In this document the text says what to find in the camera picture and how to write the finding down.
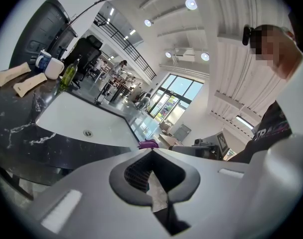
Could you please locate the purple cloth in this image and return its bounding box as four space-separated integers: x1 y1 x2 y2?
137 138 160 150

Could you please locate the white sink basin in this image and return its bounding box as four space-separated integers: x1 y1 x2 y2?
35 91 140 148

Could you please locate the large black machine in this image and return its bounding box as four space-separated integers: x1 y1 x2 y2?
8 0 79 70

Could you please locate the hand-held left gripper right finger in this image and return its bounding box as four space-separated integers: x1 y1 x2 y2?
152 134 303 239

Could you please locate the chrome faucet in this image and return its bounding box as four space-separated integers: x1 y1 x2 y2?
94 81 112 107

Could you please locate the glass entrance door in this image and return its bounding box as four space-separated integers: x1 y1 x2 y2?
148 73 205 124

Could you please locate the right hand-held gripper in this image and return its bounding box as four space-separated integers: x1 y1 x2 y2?
169 132 232 161

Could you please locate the black balcony railing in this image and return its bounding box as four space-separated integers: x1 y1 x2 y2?
93 12 157 81

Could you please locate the person's head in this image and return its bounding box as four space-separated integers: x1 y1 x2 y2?
248 23 303 81

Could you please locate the black head-worn camera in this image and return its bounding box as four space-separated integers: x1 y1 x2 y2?
242 26 255 46

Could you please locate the ceiling air conditioner unit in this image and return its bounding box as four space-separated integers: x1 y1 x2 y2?
172 47 196 62

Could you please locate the blue and white mug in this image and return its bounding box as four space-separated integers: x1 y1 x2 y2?
35 49 53 70

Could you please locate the green soap bottle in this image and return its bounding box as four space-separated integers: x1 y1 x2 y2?
59 54 83 90

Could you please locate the black office chair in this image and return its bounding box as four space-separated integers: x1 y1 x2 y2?
62 34 104 90

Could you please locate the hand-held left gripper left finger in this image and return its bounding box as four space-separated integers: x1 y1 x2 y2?
26 149 172 239

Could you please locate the person's black shirt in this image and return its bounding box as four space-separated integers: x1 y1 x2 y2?
228 101 293 164

